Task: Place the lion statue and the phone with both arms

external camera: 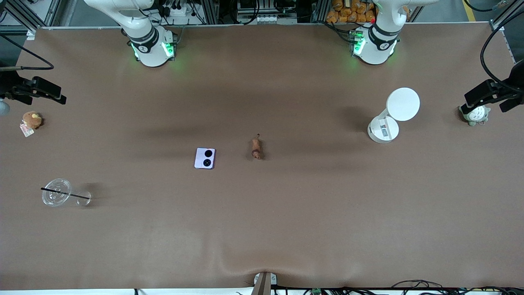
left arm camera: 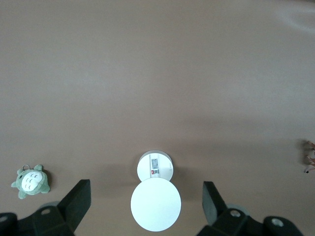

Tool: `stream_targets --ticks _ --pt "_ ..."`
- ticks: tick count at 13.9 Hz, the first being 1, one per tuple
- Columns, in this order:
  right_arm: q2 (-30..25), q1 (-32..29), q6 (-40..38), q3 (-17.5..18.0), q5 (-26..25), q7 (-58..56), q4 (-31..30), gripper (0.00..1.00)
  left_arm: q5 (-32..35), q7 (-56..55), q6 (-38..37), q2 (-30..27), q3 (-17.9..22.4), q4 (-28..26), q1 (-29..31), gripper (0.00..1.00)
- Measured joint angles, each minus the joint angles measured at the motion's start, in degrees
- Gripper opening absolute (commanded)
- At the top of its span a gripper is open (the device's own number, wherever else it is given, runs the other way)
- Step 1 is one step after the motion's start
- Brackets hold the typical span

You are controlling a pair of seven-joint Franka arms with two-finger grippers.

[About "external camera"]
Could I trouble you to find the lilac flip phone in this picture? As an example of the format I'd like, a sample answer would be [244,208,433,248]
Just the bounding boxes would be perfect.
[194,148,216,170]

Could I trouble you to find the brown lion statue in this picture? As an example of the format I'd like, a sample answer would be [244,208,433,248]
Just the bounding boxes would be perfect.
[251,134,264,160]

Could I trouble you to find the grey green plush toy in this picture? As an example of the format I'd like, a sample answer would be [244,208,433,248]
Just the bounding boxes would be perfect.
[458,104,491,127]

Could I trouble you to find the brown plush toy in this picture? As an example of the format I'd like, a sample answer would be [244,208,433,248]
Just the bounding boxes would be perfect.
[22,111,43,130]

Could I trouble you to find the white round-head desk lamp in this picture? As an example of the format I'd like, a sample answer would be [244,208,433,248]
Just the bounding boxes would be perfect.
[367,87,421,144]

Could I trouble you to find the black drinking straw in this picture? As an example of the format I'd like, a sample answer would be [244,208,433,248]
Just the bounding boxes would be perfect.
[41,187,91,200]

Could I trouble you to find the clear plastic cup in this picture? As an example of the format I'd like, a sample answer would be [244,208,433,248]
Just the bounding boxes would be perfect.
[41,178,93,207]

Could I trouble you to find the white power strip with plugs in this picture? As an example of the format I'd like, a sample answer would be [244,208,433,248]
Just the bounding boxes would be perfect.
[158,0,202,18]

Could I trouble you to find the orange round items pile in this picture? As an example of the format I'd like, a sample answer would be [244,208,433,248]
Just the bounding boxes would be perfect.
[325,0,376,24]

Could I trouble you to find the black equipment box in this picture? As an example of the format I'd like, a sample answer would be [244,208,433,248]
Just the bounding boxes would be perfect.
[237,0,298,16]

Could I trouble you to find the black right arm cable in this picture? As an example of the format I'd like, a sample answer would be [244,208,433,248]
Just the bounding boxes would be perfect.
[0,35,55,71]

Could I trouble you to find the aluminium frame rail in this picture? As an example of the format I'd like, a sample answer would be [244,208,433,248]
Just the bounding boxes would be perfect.
[0,0,62,32]
[489,0,524,31]

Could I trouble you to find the black arm base cables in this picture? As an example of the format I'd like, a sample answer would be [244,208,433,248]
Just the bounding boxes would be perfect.
[321,20,357,43]

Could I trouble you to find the black cable bundle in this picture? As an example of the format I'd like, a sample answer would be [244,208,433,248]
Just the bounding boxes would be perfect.
[389,280,524,295]

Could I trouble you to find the front camera mount bracket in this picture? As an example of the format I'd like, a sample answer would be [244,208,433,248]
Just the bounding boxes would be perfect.
[251,272,278,295]

